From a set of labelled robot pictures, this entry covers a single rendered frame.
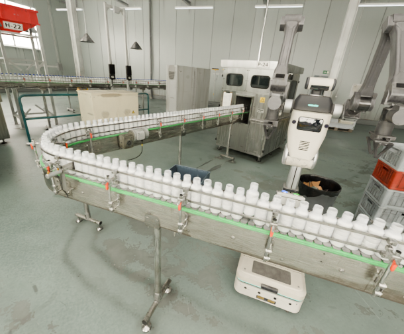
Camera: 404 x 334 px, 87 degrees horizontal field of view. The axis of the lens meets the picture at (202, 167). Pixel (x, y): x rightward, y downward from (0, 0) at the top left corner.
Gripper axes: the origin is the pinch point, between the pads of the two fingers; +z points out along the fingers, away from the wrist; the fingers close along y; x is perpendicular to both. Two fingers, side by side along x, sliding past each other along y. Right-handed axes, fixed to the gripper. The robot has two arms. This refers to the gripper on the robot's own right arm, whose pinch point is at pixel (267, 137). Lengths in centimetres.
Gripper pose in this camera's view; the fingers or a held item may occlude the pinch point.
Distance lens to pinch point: 111.8
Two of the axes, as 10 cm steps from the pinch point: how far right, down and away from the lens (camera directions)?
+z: -0.8, 9.2, 3.8
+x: 9.4, 2.0, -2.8
